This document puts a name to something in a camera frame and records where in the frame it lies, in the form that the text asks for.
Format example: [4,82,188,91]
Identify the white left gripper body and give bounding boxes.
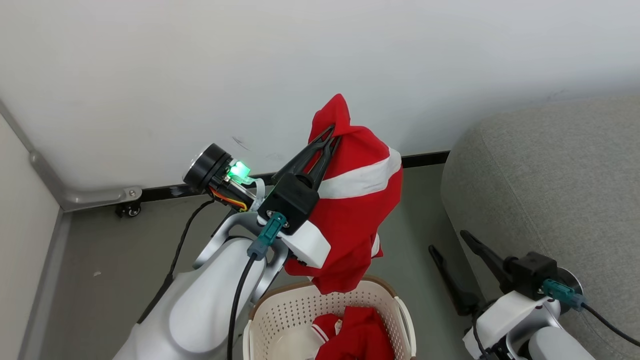
[256,215,332,269]

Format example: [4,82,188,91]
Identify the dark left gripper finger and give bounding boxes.
[272,124,337,185]
[309,136,342,190]

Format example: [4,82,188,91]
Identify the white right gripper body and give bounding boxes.
[462,292,561,358]

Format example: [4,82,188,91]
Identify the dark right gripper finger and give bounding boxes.
[460,230,511,293]
[429,245,480,317]

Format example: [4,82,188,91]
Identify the red garment wide white band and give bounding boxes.
[284,93,404,295]

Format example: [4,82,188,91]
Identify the red garment striped cuffs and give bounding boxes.
[311,306,396,360]

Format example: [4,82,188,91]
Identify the grey fabric sofa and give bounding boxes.
[440,95,640,360]

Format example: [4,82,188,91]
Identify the cream perforated laundry basket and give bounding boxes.
[242,275,417,360]

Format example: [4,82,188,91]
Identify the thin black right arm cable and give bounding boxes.
[471,312,493,360]

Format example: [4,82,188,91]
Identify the black right camera cable teal plug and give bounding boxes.
[542,279,640,347]

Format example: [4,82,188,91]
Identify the black camera cable teal plug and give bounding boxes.
[227,212,288,360]
[542,279,640,347]

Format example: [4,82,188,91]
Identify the black left camera cable teal plug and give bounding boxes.
[227,212,288,360]

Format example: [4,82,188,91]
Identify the braided black left arm cable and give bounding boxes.
[137,200,216,323]

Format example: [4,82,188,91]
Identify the grey metal corner frame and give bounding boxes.
[0,100,143,212]

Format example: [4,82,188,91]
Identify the grey partition bottom rail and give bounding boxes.
[17,210,71,360]

